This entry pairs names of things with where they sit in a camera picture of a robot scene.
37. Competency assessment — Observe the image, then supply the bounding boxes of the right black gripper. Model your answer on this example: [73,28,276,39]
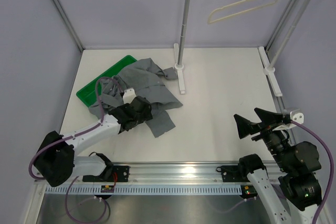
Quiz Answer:
[234,106,292,171]

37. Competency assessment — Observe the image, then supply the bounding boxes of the grey button-up shirt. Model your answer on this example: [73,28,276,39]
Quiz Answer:
[89,58,183,138]

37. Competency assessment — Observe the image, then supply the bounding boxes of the cream hanger with metal hook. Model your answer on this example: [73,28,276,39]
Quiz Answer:
[207,0,278,25]

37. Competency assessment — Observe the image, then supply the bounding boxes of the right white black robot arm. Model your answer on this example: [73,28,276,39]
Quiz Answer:
[234,108,322,223]

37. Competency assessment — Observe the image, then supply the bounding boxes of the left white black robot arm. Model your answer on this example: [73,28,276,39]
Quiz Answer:
[28,96,153,187]

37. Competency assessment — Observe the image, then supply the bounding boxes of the metal clothes rack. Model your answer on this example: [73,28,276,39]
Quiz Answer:
[173,0,311,97]

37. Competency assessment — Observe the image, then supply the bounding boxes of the green plastic tray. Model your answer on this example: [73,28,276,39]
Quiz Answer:
[76,55,138,108]

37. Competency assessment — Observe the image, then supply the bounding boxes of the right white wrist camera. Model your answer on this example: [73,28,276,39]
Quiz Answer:
[276,108,305,130]

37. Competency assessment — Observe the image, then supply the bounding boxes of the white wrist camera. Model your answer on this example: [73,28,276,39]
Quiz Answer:
[276,108,305,130]
[122,88,137,104]

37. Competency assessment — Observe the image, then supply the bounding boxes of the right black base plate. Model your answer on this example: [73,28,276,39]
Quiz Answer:
[216,164,249,183]

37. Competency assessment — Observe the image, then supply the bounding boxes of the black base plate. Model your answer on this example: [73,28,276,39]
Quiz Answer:
[216,164,249,183]
[82,165,130,183]

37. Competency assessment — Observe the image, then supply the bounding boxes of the aluminium mounting rail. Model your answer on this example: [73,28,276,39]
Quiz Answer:
[34,162,316,184]

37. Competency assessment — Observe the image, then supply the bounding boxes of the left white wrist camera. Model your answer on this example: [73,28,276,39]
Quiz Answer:
[122,88,137,104]

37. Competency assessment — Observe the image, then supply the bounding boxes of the aluminium frame post right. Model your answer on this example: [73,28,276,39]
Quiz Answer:
[264,0,299,53]

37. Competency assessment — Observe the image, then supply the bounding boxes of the aluminium frame post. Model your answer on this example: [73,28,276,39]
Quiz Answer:
[51,0,85,53]
[264,0,299,53]

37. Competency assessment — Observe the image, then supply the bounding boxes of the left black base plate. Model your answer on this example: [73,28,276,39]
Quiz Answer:
[82,165,130,183]

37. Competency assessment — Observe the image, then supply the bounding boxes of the white slotted cable duct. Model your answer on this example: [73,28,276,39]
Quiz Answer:
[45,183,242,195]

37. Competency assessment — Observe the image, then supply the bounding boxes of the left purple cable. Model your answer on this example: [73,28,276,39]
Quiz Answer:
[28,76,125,221]

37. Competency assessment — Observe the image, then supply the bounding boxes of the aluminium frame post left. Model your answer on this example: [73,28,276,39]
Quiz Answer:
[51,0,85,53]

